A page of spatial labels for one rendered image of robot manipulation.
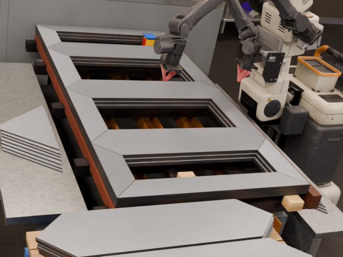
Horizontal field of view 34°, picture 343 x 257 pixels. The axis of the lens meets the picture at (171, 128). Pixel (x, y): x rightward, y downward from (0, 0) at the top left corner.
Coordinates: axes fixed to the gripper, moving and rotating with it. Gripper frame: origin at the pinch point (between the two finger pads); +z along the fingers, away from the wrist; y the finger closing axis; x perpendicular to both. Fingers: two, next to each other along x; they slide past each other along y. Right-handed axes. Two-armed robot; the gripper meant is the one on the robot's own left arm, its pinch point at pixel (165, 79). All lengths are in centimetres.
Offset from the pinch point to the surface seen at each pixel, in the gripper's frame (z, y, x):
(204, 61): 52, -90, 71
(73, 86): 18.2, -15.5, -32.4
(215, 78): 140, -193, 154
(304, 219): 15, 64, 44
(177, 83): 17.4, -20.4, 18.0
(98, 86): 17.9, -16.0, -21.2
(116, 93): 16.1, -9.4, -15.2
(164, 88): 16.5, -15.3, 9.5
